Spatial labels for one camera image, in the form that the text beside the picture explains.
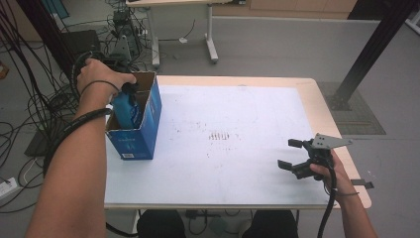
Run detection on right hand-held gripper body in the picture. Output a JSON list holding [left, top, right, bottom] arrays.
[[291, 133, 354, 181]]

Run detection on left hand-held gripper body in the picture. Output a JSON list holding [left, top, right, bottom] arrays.
[[100, 35, 133, 74]]

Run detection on blue bottle with white cap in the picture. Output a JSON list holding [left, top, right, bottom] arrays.
[[110, 90, 146, 131]]

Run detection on blue cardboard box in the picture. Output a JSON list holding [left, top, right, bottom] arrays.
[[104, 70, 162, 162]]

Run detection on person's left hand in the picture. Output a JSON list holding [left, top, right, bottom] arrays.
[[76, 59, 137, 100]]

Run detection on person's right hand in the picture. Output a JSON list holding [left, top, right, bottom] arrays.
[[309, 150, 360, 196]]

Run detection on black computer tower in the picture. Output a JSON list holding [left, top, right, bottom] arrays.
[[112, 9, 142, 58]]

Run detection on black case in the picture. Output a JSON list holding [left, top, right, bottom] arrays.
[[60, 29, 102, 67]]

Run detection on black tape strip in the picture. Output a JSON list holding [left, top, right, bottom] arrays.
[[350, 178, 375, 190]]

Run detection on person's right leg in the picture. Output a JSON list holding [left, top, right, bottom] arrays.
[[241, 209, 300, 238]]

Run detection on person's leg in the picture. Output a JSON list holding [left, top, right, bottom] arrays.
[[137, 209, 187, 238], [241, 209, 300, 238]]

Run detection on white table mat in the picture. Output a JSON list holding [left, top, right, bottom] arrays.
[[103, 84, 338, 207]]

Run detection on light wooden table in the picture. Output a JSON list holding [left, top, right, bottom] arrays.
[[103, 74, 372, 211]]

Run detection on white desk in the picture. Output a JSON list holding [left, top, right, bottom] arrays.
[[125, 0, 247, 68]]

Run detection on dark floor plate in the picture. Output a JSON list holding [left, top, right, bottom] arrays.
[[24, 127, 80, 158]]

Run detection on person's left leg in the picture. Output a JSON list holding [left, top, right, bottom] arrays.
[[137, 209, 187, 238]]

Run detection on white power strip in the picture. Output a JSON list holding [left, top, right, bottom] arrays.
[[0, 177, 18, 199]]

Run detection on tangle of black floor cables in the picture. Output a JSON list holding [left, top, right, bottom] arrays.
[[0, 0, 157, 212]]

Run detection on black metal post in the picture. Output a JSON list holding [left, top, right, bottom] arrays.
[[325, 0, 420, 112], [16, 0, 90, 100]]

